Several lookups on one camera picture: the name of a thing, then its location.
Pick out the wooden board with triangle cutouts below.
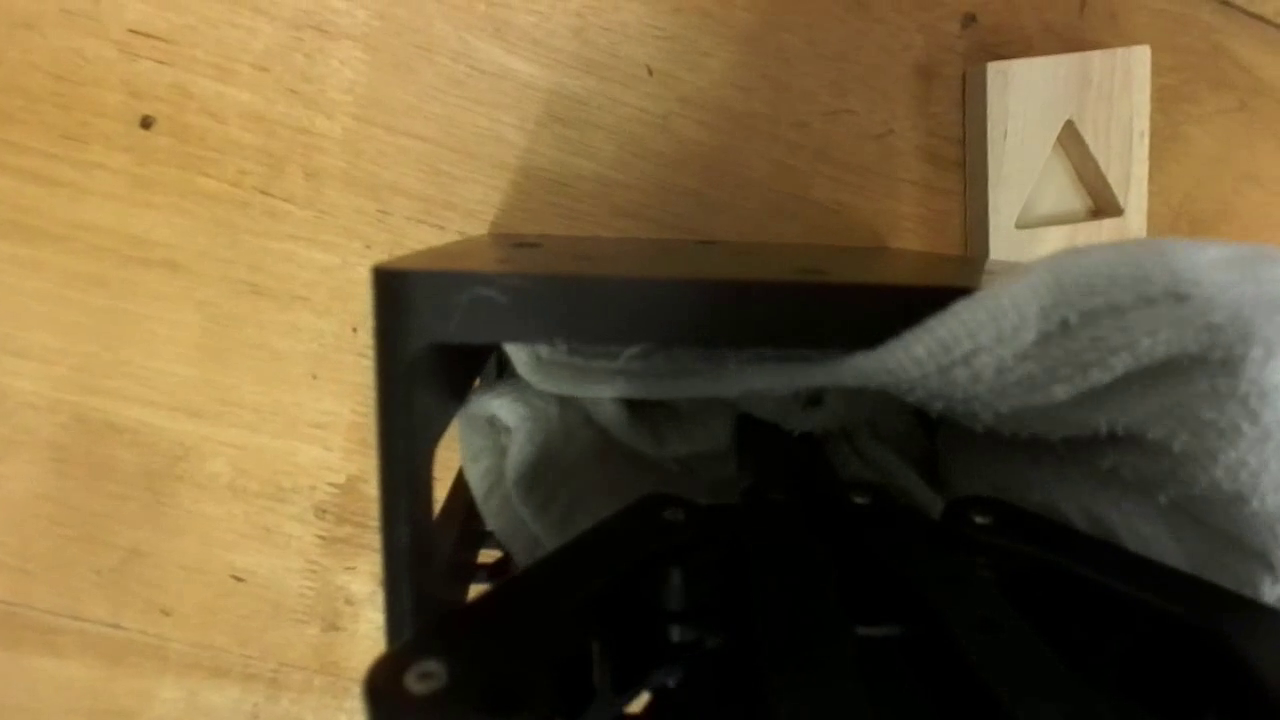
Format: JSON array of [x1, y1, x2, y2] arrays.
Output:
[[982, 38, 1156, 272]]

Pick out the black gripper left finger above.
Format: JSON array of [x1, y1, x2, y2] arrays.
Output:
[[360, 490, 752, 720]]

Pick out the white towel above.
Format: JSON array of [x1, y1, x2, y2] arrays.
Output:
[[453, 237, 1280, 611]]

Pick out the black basket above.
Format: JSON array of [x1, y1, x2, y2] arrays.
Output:
[[373, 232, 993, 656]]

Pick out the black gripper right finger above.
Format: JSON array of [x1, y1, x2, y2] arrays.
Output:
[[932, 497, 1280, 720]]

